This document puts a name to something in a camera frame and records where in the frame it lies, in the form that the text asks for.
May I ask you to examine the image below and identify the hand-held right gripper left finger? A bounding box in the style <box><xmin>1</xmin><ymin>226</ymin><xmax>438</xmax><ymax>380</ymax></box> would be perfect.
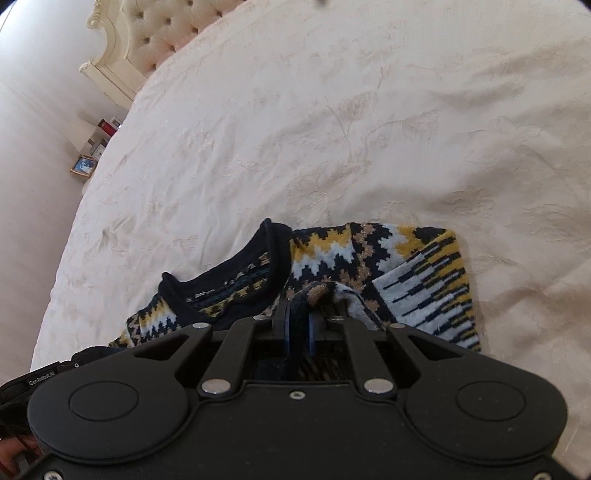
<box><xmin>122</xmin><ymin>295</ymin><xmax>298</xmax><ymax>398</ymax></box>

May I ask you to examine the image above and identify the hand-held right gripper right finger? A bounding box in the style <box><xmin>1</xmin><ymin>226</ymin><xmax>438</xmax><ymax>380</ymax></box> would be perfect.
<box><xmin>305</xmin><ymin>310</ymin><xmax>470</xmax><ymax>398</ymax></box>

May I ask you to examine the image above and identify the tufted beige headboard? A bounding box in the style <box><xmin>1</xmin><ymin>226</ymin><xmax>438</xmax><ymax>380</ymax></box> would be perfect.
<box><xmin>78</xmin><ymin>0</ymin><xmax>252</xmax><ymax>110</ymax></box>

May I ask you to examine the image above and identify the gold photo frame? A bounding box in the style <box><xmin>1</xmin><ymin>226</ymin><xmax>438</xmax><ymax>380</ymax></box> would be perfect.
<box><xmin>69</xmin><ymin>154</ymin><xmax>99</xmax><ymax>178</ymax></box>

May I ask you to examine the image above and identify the bed with white bedspread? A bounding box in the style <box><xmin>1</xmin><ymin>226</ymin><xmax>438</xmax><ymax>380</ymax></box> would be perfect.
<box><xmin>30</xmin><ymin>0</ymin><xmax>591</xmax><ymax>416</ymax></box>

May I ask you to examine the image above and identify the patterned knit sweater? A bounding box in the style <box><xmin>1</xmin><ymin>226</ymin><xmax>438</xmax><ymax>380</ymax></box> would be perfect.
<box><xmin>108</xmin><ymin>219</ymin><xmax>482</xmax><ymax>384</ymax></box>

